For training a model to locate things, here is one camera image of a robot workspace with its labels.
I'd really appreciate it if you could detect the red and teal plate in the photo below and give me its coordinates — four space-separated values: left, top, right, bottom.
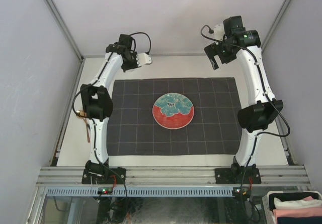
152 93 195 130

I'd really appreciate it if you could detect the white laundry basket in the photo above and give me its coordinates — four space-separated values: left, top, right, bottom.
262 191 321 223

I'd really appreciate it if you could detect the dark grey checked cloth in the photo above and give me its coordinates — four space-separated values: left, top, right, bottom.
107 78 242 156

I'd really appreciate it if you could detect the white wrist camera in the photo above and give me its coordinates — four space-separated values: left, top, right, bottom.
213 23 225 41
136 53 152 67

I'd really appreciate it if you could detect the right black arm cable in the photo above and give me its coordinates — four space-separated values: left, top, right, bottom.
200 24 291 202

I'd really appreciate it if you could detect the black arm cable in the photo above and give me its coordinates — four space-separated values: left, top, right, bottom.
200 24 291 202
71 32 152 169

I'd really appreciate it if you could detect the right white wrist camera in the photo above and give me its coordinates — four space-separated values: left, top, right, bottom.
213 23 225 41

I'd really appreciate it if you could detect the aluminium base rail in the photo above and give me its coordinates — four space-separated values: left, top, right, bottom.
36 166 310 187

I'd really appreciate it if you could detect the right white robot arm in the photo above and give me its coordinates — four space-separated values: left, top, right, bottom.
204 16 283 183

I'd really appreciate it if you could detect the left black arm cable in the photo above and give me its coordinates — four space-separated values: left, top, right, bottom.
71 32 152 169

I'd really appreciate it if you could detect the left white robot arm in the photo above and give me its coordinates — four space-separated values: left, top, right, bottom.
80 34 138 184

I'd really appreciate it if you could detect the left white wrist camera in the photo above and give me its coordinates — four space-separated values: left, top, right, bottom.
136 53 152 67

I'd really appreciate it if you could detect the gold fork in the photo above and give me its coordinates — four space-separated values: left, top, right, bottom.
84 118 91 143

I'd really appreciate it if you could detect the blue slotted cable duct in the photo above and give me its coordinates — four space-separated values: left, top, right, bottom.
47 186 233 197

